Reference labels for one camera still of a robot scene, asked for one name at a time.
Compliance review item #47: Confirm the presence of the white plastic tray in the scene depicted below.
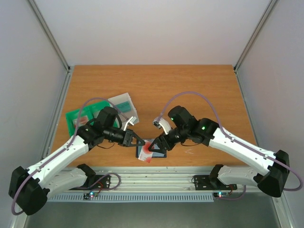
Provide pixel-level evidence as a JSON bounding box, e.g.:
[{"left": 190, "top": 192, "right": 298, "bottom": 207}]
[{"left": 108, "top": 93, "right": 139, "bottom": 125}]

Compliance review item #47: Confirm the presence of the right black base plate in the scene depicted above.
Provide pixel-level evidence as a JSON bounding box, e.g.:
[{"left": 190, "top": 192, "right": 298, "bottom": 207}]
[{"left": 191, "top": 175, "right": 238, "bottom": 190}]

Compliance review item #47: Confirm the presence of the left small circuit board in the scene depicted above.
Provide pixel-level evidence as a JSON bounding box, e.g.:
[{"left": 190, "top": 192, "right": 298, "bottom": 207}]
[{"left": 83, "top": 192, "right": 99, "bottom": 200}]

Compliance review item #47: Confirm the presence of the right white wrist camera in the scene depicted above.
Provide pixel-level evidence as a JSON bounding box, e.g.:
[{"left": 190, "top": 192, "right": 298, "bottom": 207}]
[{"left": 153, "top": 118, "right": 172, "bottom": 135}]

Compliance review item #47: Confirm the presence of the aluminium front rail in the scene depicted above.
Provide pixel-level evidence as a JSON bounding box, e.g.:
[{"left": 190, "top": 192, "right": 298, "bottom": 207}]
[{"left": 22, "top": 166, "right": 283, "bottom": 193}]

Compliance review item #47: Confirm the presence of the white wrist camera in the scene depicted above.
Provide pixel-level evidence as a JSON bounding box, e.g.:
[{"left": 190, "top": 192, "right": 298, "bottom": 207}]
[
  {"left": 123, "top": 116, "right": 138, "bottom": 131},
  {"left": 153, "top": 118, "right": 172, "bottom": 135}
]

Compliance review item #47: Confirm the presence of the right aluminium frame post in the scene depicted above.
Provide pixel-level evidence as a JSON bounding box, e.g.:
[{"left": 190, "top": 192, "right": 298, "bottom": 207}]
[{"left": 233, "top": 0, "right": 279, "bottom": 72}]

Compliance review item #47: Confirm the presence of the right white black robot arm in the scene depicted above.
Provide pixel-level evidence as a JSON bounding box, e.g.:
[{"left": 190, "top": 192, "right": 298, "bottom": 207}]
[{"left": 149, "top": 105, "right": 290, "bottom": 198}]

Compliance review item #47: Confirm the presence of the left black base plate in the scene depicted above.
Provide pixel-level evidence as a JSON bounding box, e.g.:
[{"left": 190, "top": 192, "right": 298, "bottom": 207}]
[{"left": 78, "top": 175, "right": 111, "bottom": 190}]

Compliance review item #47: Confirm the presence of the red circle white card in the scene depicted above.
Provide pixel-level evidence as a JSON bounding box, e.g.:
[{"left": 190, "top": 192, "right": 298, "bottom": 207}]
[{"left": 138, "top": 140, "right": 153, "bottom": 163}]

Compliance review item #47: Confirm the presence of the teal card in white tray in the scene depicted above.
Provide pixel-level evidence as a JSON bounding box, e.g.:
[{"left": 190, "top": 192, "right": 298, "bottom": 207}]
[{"left": 116, "top": 101, "right": 132, "bottom": 113}]

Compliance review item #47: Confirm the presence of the right small circuit board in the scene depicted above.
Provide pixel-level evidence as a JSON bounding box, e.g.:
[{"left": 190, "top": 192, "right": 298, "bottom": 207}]
[{"left": 213, "top": 191, "right": 230, "bottom": 198}]

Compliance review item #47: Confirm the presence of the dark blue card holder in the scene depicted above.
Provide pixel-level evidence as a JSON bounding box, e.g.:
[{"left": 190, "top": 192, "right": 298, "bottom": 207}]
[{"left": 135, "top": 139, "right": 167, "bottom": 162}]

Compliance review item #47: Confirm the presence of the red white card in tray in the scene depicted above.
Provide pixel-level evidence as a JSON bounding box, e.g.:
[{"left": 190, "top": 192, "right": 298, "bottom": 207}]
[{"left": 73, "top": 115, "right": 89, "bottom": 128}]

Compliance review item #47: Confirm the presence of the grey card in tray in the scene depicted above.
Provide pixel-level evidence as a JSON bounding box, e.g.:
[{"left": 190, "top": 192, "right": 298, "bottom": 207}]
[{"left": 91, "top": 105, "right": 104, "bottom": 118}]

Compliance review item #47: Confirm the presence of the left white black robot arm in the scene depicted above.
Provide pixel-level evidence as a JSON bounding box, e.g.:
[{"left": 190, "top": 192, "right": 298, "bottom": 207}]
[{"left": 9, "top": 106, "right": 145, "bottom": 215}]

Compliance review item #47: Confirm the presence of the left aluminium frame post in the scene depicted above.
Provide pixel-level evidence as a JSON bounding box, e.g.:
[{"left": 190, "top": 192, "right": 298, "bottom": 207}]
[{"left": 26, "top": 0, "right": 70, "bottom": 72}]

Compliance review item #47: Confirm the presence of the green plastic tray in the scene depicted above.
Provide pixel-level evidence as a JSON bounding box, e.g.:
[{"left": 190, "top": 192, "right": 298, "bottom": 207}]
[{"left": 65, "top": 99, "right": 112, "bottom": 137}]

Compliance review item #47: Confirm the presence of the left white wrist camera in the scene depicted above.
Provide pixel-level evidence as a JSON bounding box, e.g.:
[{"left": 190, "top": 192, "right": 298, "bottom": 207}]
[{"left": 123, "top": 116, "right": 138, "bottom": 131}]

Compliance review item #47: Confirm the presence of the grey slotted cable duct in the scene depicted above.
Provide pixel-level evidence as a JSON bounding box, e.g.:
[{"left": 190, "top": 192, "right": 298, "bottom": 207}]
[{"left": 48, "top": 192, "right": 214, "bottom": 203}]

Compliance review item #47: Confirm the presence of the aluminium frame post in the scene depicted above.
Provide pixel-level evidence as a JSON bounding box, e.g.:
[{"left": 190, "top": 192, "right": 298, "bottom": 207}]
[
  {"left": 26, "top": 0, "right": 70, "bottom": 72},
  {"left": 233, "top": 0, "right": 279, "bottom": 72}
]

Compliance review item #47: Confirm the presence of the small circuit board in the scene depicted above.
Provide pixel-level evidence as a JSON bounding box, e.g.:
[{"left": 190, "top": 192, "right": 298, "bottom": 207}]
[
  {"left": 213, "top": 191, "right": 230, "bottom": 198},
  {"left": 83, "top": 192, "right": 99, "bottom": 200}
]

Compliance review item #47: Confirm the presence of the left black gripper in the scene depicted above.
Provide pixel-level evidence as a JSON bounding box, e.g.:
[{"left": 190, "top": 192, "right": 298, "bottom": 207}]
[{"left": 104, "top": 127, "right": 146, "bottom": 147}]

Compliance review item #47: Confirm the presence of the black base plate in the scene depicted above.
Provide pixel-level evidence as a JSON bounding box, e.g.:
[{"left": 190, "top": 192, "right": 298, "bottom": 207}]
[
  {"left": 191, "top": 175, "right": 238, "bottom": 190},
  {"left": 78, "top": 175, "right": 111, "bottom": 190}
]

